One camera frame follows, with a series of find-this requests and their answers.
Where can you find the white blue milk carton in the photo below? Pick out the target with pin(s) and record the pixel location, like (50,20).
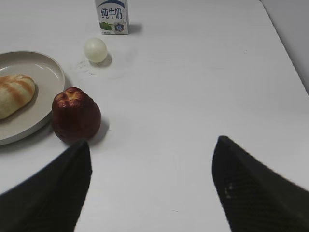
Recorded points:
(113,16)

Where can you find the striped croissant bread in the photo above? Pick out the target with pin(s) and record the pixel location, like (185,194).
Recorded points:
(16,91)

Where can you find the dark red apple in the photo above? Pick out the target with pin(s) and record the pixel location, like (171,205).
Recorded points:
(75,116)

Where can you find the beige round plate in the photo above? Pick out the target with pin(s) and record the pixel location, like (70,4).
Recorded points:
(49,79)

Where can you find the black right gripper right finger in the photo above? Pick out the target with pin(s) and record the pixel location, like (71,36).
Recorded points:
(255,198)

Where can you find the white egg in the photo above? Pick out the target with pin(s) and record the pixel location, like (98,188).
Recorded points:
(95,50)

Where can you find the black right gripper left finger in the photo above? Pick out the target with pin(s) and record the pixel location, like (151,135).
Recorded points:
(52,199)

